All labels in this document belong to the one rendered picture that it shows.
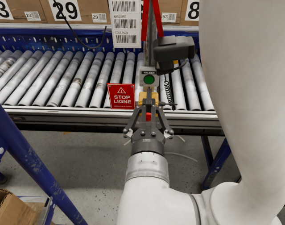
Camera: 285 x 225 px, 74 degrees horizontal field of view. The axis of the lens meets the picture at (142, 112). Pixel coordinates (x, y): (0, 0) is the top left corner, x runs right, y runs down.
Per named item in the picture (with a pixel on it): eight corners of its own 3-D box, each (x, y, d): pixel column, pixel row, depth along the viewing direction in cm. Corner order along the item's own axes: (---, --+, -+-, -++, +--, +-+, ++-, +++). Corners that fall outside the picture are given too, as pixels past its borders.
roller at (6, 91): (0, 114, 87) (-11, 112, 87) (45, 56, 124) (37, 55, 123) (-3, 106, 84) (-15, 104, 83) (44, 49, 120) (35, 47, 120)
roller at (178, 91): (175, 118, 85) (176, 110, 81) (168, 58, 121) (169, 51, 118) (186, 118, 85) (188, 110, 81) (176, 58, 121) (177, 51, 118)
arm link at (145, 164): (122, 174, 35) (125, 147, 39) (125, 193, 42) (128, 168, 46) (171, 176, 35) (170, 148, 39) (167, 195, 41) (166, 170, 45)
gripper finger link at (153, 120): (150, 134, 45) (155, 134, 45) (151, 102, 53) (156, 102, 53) (149, 144, 48) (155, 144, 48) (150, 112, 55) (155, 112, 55)
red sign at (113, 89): (110, 109, 76) (106, 83, 67) (111, 108, 77) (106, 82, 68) (150, 110, 76) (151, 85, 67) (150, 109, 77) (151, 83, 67)
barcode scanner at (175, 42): (194, 75, 57) (196, 42, 50) (154, 78, 59) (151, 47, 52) (191, 63, 62) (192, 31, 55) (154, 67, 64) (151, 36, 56)
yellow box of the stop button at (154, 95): (138, 121, 70) (137, 106, 65) (139, 105, 76) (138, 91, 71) (177, 122, 69) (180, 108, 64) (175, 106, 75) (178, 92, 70)
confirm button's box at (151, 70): (138, 87, 66) (138, 70, 61) (139, 82, 68) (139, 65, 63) (158, 88, 66) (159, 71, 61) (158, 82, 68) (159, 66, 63)
